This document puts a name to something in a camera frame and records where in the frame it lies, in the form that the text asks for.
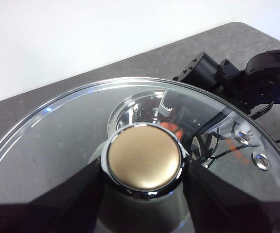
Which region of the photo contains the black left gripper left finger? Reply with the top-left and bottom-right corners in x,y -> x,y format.
0,155 -> 104,233

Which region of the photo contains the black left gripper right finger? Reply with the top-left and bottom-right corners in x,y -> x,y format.
182,159 -> 280,233

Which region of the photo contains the pale green electric cooking pot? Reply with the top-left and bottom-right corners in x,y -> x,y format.
107,89 -> 170,133

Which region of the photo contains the glass lid with green knob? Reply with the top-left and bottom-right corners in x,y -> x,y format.
0,76 -> 280,233

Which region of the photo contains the orange pumpkin with green stem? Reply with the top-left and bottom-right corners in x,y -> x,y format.
159,121 -> 185,142

